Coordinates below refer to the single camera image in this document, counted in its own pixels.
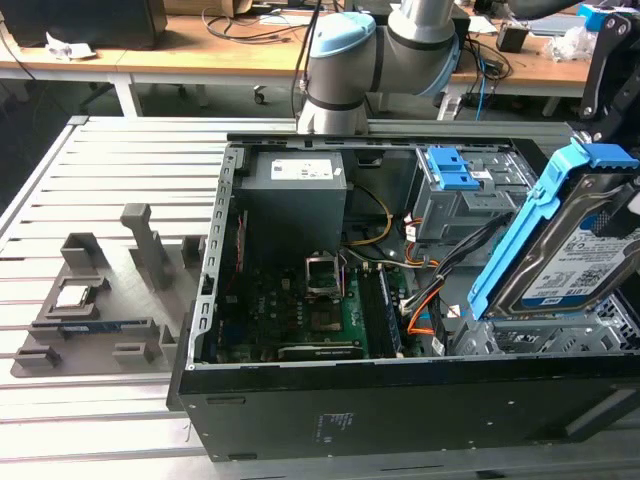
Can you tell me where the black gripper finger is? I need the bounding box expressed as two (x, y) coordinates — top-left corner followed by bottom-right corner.
(574, 13), (640, 146)
(603, 182), (640, 237)

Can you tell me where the hard disk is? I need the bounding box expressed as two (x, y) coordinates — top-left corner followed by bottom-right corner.
(467, 138), (640, 322)

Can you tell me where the grey disk bay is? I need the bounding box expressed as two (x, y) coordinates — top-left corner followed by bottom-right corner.
(447, 299), (636, 357)

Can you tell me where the clear plastic bag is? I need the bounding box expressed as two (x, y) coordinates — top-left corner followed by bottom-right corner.
(544, 25), (599, 64)

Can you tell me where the blue cardboard box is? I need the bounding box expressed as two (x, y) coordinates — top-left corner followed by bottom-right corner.
(579, 4), (617, 32)

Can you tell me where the wooden desk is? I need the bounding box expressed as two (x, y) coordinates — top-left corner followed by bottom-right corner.
(449, 12), (640, 119)
(0, 9), (396, 119)

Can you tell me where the grey laptop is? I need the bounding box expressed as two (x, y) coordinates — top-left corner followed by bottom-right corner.
(529, 17), (574, 37)

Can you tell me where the small black box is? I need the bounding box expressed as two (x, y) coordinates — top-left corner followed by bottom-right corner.
(497, 24), (530, 54)

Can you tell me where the white power strip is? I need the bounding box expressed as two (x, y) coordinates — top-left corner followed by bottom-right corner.
(438, 94), (464, 121)

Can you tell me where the grey drive cage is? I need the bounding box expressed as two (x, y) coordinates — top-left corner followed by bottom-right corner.
(407, 144), (539, 246)

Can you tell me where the blue drive latch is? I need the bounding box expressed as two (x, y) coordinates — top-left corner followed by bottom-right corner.
(427, 145), (481, 190)

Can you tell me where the installed RAM stick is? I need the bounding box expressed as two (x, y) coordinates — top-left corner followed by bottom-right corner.
(375, 267), (404, 355)

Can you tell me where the black RAM slot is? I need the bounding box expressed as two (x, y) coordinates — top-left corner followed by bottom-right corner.
(358, 269), (384, 357)

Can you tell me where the black open PC case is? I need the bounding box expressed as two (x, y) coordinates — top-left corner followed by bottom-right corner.
(167, 122), (640, 464)

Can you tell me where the metal socket cover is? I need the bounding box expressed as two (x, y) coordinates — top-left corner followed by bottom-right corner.
(304, 253), (342, 300)

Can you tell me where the CPU socket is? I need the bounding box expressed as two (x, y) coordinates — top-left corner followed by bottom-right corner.
(309, 307), (346, 335)

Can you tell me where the grey power supply unit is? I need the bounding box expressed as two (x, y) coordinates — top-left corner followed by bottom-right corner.
(234, 151), (349, 261)

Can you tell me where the black graphics card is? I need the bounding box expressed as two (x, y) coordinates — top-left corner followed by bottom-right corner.
(277, 342), (366, 361)

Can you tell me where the dark motherboard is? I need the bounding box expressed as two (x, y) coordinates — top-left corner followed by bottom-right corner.
(214, 249), (426, 361)

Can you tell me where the grey parts rack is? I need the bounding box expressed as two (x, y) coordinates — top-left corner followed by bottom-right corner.
(9, 202), (209, 379)

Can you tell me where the black computer tower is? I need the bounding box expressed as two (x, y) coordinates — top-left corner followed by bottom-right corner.
(0, 0), (169, 51)

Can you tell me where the white crumpled paper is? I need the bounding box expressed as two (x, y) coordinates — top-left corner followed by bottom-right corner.
(45, 31), (97, 62)

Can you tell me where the blue RAM stick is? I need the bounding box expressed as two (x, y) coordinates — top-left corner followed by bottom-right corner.
(30, 319), (151, 335)

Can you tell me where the silver CPU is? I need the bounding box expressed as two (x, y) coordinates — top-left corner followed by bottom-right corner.
(54, 285), (95, 307)

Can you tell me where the blue network cable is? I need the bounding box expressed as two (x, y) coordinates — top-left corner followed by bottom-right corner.
(472, 47), (490, 121)

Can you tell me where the black wire bundle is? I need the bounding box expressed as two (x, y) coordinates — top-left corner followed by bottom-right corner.
(399, 212), (516, 321)

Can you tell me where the grey wire bundle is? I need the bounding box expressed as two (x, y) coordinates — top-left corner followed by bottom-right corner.
(344, 247), (441, 271)

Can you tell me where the yellow wire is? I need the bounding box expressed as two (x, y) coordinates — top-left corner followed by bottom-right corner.
(344, 187), (394, 247)

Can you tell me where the orange wire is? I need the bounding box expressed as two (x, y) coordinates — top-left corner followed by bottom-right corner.
(407, 294), (439, 336)

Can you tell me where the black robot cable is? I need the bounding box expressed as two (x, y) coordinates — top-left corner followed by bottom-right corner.
(294, 0), (321, 96)

